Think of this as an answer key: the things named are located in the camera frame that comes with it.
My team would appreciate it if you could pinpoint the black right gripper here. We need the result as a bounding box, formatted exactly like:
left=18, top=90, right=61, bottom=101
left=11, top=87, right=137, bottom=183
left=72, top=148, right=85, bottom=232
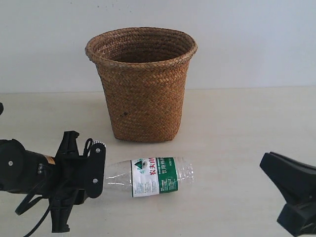
left=259, top=152, right=316, bottom=237

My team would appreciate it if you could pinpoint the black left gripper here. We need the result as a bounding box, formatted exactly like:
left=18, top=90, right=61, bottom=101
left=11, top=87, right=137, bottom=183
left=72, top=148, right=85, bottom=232
left=37, top=130, right=106, bottom=233

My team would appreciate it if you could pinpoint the clear plastic bottle green label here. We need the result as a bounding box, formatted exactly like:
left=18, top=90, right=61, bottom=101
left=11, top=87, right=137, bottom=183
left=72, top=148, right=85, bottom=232
left=103, top=157, right=194, bottom=198

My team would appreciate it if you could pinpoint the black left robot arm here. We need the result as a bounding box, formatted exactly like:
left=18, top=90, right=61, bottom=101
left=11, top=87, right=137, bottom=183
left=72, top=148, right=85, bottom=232
left=0, top=130, right=106, bottom=236

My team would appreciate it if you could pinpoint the brown woven straw basket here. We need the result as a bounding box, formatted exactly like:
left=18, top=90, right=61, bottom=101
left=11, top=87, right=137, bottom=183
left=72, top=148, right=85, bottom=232
left=85, top=26, right=198, bottom=143

